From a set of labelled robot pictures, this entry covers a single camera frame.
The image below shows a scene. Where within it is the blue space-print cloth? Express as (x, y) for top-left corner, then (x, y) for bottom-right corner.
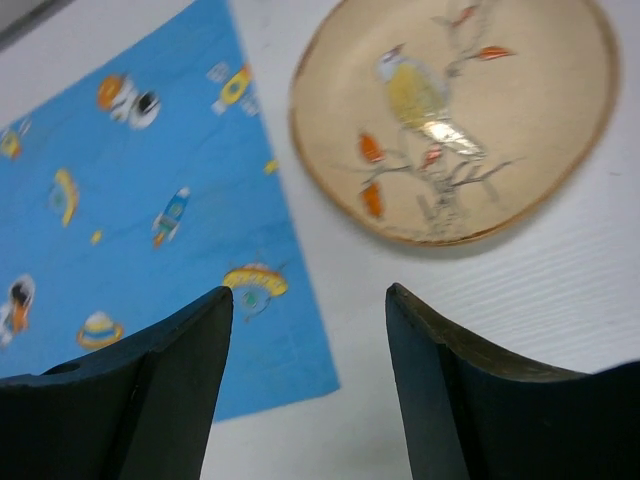
(1, 1), (339, 421)

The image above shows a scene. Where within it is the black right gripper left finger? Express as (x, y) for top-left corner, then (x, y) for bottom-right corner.
(1, 287), (233, 479)

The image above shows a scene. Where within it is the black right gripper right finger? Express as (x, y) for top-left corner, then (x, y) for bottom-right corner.
(385, 284), (639, 479)

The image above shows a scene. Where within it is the beige bird-pattern plate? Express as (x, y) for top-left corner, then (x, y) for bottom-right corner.
(289, 1), (621, 246)

